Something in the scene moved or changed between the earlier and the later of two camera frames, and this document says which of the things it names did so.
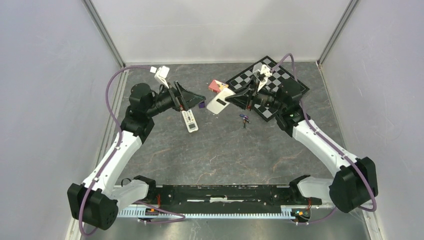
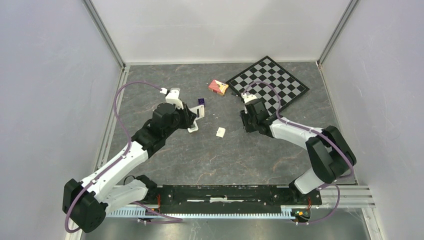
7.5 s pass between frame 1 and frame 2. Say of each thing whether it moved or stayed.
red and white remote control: moved
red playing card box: stayed
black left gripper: moved
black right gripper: moved
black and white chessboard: stayed
